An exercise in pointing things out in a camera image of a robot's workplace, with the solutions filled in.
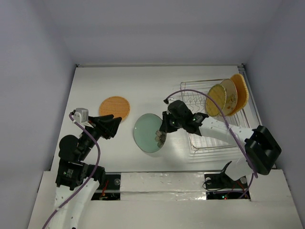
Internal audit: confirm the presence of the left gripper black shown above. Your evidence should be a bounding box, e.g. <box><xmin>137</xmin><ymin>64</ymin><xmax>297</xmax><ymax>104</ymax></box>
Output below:
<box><xmin>79</xmin><ymin>113</ymin><xmax>121</xmax><ymax>159</ymax></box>

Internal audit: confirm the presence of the orange wicker plate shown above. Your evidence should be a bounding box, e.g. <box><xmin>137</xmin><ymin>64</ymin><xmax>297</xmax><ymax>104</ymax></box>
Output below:
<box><xmin>99</xmin><ymin>96</ymin><xmax>131</xmax><ymax>120</ymax></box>
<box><xmin>229</xmin><ymin>74</ymin><xmax>249</xmax><ymax>116</ymax></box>

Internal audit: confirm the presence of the teal floral plate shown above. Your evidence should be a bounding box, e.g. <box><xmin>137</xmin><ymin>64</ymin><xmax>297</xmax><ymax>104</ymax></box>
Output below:
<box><xmin>133</xmin><ymin>113</ymin><xmax>166</xmax><ymax>153</ymax></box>

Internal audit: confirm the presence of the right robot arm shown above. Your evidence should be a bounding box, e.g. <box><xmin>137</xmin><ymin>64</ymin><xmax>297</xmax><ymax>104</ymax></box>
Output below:
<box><xmin>159</xmin><ymin>100</ymin><xmax>282</xmax><ymax>187</ymax></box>

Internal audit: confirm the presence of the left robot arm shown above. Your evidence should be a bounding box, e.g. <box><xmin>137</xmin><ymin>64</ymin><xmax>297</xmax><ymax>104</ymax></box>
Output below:
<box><xmin>43</xmin><ymin>109</ymin><xmax>122</xmax><ymax>229</ymax></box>

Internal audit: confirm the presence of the yellow-green woven plate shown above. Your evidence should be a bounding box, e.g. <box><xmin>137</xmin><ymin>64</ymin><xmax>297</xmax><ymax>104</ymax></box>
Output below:
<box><xmin>205</xmin><ymin>84</ymin><xmax>226</xmax><ymax>117</ymax></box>

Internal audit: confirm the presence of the white foam strip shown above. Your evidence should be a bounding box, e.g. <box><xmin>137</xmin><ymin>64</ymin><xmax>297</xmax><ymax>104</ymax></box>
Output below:
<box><xmin>120</xmin><ymin>172</ymin><xmax>206</xmax><ymax>201</ymax></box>

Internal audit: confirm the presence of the cream floral plate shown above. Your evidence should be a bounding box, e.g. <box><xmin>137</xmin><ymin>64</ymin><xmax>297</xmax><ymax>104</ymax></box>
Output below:
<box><xmin>220</xmin><ymin>79</ymin><xmax>238</xmax><ymax>116</ymax></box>

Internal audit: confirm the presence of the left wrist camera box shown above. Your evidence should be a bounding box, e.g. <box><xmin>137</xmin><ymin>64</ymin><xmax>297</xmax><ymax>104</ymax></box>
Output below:
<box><xmin>72</xmin><ymin>108</ymin><xmax>89</xmax><ymax>124</ymax></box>

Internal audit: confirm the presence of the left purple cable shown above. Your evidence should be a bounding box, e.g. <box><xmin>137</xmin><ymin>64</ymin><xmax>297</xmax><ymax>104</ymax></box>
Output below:
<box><xmin>39</xmin><ymin>112</ymin><xmax>101</xmax><ymax>229</ymax></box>

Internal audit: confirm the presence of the metal wire dish rack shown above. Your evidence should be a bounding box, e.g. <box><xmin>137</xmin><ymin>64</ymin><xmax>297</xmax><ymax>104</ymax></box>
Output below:
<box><xmin>180</xmin><ymin>79</ymin><xmax>251</xmax><ymax>151</ymax></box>

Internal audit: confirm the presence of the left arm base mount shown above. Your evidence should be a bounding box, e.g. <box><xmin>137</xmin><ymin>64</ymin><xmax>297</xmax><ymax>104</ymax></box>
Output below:
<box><xmin>91</xmin><ymin>173</ymin><xmax>121</xmax><ymax>201</ymax></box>

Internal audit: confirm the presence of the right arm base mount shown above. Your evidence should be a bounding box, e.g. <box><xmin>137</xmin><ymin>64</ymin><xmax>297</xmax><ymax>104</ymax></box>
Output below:
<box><xmin>202</xmin><ymin>161</ymin><xmax>253</xmax><ymax>200</ymax></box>

